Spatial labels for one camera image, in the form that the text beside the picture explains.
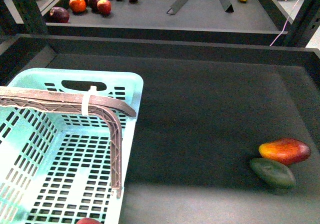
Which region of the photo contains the dark purple fruit front left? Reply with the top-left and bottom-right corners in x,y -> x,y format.
49,7 -> 70,23

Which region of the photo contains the orange fruit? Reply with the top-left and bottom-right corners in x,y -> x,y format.
69,0 -> 87,14

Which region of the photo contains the pink cable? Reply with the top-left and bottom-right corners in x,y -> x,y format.
269,0 -> 310,47

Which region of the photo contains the light blue plastic basket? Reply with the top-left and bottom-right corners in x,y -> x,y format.
0,68 -> 144,223

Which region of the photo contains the red yellow apple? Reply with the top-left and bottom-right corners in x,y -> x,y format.
76,217 -> 102,224

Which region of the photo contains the red orange mango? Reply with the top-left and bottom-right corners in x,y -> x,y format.
258,138 -> 311,166

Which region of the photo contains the red apple on shelf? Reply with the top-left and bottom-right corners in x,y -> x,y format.
97,0 -> 112,15

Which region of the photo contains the white zip tie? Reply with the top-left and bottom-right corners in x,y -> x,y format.
81,86 -> 97,116

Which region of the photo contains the green mango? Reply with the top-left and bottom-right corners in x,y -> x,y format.
249,158 -> 296,189

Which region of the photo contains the black upper shelf tray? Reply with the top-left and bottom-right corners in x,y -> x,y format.
46,0 -> 292,46

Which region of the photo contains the black metal shelf post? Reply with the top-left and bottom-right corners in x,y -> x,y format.
282,0 -> 320,48

